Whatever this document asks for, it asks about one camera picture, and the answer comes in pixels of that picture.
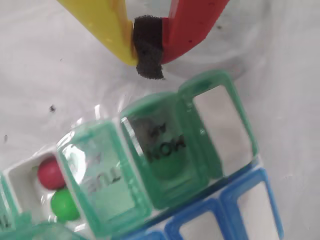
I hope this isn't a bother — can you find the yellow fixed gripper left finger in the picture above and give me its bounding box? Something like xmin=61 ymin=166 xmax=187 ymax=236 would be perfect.
xmin=56 ymin=0 xmax=138 ymax=67

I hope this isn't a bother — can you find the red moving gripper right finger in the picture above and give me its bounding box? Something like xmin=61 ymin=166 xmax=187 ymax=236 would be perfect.
xmin=131 ymin=0 xmax=230 ymax=81

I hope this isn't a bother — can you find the weekly pill organizer box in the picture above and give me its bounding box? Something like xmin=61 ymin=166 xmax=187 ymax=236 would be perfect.
xmin=0 ymin=69 xmax=286 ymax=240

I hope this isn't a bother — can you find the red ball pill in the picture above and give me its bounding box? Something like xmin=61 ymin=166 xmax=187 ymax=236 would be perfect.
xmin=37 ymin=156 xmax=67 ymax=191

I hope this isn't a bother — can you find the glass bowl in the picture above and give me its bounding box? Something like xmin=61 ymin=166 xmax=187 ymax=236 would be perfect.
xmin=162 ymin=0 xmax=281 ymax=82

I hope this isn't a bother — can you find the white tablecloth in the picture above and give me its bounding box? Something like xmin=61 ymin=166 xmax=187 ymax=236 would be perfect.
xmin=0 ymin=0 xmax=320 ymax=240

